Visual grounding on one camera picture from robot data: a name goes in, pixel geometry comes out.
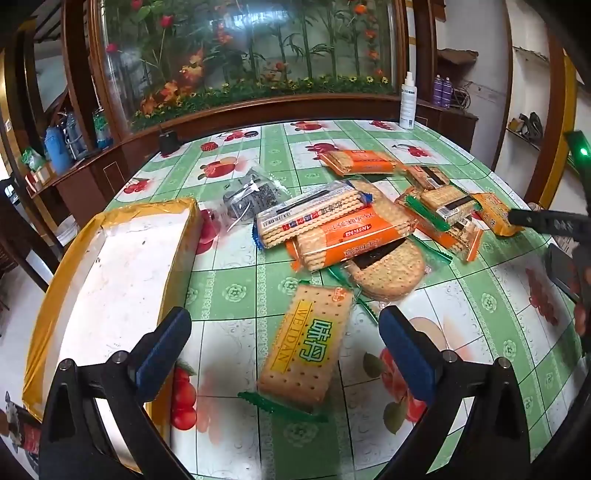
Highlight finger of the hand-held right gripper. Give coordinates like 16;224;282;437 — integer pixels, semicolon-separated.
507;208;589;241

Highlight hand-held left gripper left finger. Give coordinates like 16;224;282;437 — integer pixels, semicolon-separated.
38;307;195;480

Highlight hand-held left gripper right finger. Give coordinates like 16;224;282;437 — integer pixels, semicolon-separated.
369;305;532;480

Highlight yellow orange snack packet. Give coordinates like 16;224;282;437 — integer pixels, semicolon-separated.
471;191;527;238

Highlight white box with yellow tape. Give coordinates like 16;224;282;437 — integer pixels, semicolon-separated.
22;198;205;476

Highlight round cracker packet green edges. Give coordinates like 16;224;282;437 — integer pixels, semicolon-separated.
330;237;453;324

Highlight small green-edged cracker packet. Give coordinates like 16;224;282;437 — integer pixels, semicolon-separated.
394;185;478;232

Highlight rectangular cracker packet green edges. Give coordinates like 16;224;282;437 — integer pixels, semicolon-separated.
238;282;356;423

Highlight small yellow-edged cracker packet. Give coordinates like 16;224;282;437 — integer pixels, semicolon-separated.
404;164;451;191

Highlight large orange biscuit packet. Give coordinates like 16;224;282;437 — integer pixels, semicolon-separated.
286;203;419;273

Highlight blue-edged biscuit packet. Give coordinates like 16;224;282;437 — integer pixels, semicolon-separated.
252;179;375;250

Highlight orange label biscuit packet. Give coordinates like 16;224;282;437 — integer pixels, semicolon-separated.
318;148;402;178

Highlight clear bag of dark snack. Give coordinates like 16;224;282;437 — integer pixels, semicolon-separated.
203;164;291;232

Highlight person's right hand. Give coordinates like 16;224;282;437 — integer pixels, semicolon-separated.
573;295;591;356

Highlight dark shoe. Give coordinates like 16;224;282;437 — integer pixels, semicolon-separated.
508;111;546;139

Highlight green fruit-print tablecloth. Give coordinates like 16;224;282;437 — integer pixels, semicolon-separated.
99;119;591;480

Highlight white bucket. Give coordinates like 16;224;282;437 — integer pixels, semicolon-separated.
55;215;79;245

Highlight white spray bottle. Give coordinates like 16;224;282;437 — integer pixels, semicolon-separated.
399;71;417;131

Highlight small black container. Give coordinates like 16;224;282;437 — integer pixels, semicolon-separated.
158;124;181;156

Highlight small cardboard box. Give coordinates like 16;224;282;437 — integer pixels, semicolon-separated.
25;164;56;188

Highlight dark wooden cabinet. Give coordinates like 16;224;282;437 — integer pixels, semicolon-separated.
25;95;478;229

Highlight blue thermos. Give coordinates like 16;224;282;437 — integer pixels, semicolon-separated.
44;126;72;175

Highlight green white plastic bag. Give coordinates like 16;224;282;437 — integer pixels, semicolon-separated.
92;106;114;149

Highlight green snack bag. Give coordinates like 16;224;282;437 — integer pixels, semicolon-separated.
21;147;47;174

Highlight grey thermos kettle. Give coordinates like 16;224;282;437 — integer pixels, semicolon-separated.
62;110;88;160

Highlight glass screen with artificial flowers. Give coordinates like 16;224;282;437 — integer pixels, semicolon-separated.
90;0;409;134

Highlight tangled cables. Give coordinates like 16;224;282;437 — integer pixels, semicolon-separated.
450;80;474;112

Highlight brown wooden wall shelf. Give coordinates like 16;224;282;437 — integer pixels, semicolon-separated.
436;46;474;65

